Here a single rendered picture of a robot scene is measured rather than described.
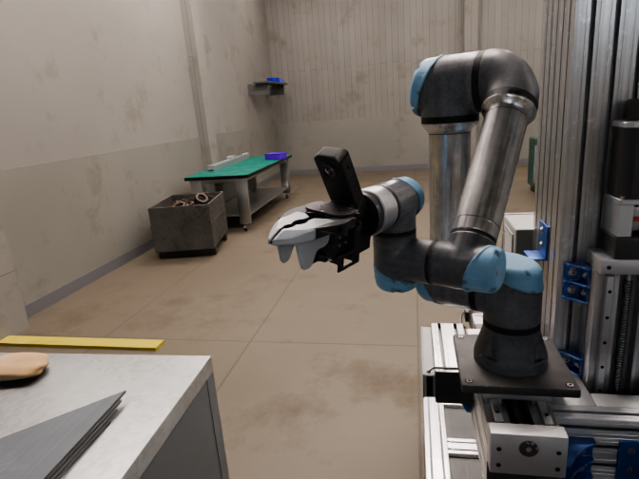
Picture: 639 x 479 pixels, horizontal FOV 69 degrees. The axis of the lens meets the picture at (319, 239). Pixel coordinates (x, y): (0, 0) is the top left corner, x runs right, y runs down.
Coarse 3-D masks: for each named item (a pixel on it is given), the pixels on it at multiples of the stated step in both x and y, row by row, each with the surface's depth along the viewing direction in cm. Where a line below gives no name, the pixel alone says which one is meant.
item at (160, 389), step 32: (0, 384) 106; (32, 384) 105; (64, 384) 104; (96, 384) 103; (128, 384) 102; (160, 384) 101; (192, 384) 102; (0, 416) 94; (32, 416) 93; (128, 416) 91; (160, 416) 90; (96, 448) 83; (128, 448) 82; (160, 448) 87
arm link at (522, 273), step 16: (512, 256) 99; (512, 272) 92; (528, 272) 93; (512, 288) 93; (528, 288) 92; (480, 304) 98; (496, 304) 96; (512, 304) 94; (528, 304) 93; (496, 320) 97; (512, 320) 95; (528, 320) 94
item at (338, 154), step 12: (324, 156) 63; (336, 156) 62; (348, 156) 63; (324, 168) 63; (336, 168) 63; (348, 168) 63; (324, 180) 66; (336, 180) 65; (348, 180) 64; (336, 192) 67; (348, 192) 65; (360, 192) 67; (360, 204) 68
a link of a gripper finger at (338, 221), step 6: (330, 222) 60; (336, 222) 60; (342, 222) 60; (348, 222) 61; (354, 222) 62; (318, 228) 58; (324, 228) 58; (330, 228) 59; (336, 228) 59; (342, 228) 60; (318, 234) 58; (324, 234) 59; (330, 234) 60
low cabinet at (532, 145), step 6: (534, 138) 757; (534, 144) 746; (534, 150) 745; (534, 156) 745; (534, 162) 746; (528, 168) 791; (534, 168) 747; (528, 174) 792; (534, 174) 748; (528, 180) 792; (534, 180) 749; (534, 186) 752; (534, 192) 769
